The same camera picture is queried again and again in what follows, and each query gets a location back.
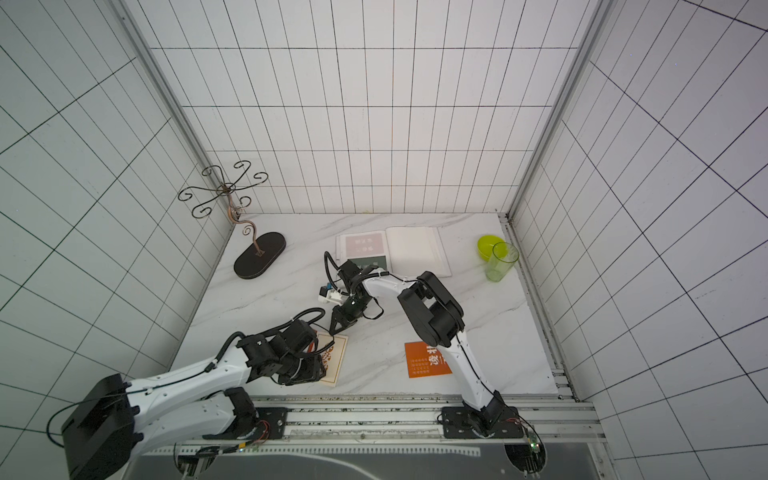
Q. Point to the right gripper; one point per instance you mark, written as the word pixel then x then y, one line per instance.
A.
pixel 349 306

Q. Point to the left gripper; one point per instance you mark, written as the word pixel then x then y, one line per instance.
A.
pixel 311 374

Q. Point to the green card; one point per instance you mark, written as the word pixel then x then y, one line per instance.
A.
pixel 379 261

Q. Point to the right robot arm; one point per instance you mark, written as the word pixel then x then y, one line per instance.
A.
pixel 437 318

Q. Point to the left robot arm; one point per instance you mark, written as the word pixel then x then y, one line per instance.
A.
pixel 120 420

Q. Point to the cream framed card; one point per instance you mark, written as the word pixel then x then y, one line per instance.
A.
pixel 332 357

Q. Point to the metal jewelry stand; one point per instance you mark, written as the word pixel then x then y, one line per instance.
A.
pixel 263 249

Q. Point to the clear green cup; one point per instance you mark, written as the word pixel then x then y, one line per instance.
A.
pixel 502 259

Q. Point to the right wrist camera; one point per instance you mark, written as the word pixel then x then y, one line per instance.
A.
pixel 329 294

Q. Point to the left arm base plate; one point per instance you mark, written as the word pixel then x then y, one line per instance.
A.
pixel 269 424

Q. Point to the aluminium rail frame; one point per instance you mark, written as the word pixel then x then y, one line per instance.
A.
pixel 395 437

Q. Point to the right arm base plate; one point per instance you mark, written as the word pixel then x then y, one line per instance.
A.
pixel 464 423

